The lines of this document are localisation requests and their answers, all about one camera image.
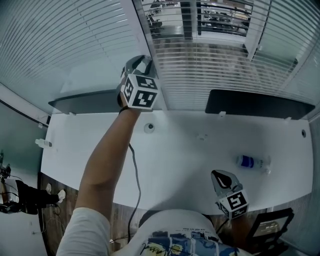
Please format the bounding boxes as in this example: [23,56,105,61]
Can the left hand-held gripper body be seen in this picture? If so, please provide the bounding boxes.
[116,74,161,111]

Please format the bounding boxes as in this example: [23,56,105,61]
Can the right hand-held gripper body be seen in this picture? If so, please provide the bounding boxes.
[214,176,250,220]

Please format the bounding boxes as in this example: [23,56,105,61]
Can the person's right forearm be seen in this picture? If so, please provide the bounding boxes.
[229,216,253,253]

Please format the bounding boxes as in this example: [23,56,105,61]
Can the person's left forearm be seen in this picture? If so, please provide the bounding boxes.
[74,106,142,213]

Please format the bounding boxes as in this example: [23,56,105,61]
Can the blue label pump bottle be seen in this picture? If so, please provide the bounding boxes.
[235,154,272,175]

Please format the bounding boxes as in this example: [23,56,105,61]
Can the black tablet screen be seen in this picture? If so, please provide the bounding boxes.
[253,215,290,237]

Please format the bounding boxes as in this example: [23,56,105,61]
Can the black plastic-wrapped office chair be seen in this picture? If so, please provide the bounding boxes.
[249,207,295,253]

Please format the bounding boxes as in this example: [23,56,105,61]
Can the black desk divider panel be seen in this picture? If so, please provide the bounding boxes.
[48,89,121,115]
[204,89,316,121]

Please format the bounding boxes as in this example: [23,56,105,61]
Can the small clear bottle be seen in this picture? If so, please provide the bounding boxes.
[34,138,53,148]

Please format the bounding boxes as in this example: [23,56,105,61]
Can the grey door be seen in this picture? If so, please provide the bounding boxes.
[0,102,50,176]

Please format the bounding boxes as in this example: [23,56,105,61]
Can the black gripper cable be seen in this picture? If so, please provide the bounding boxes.
[215,218,231,235]

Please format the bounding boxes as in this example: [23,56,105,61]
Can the white window frame post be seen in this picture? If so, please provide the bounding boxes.
[119,0,168,111]

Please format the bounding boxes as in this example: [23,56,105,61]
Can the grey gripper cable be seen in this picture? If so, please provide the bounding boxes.
[127,143,142,245]

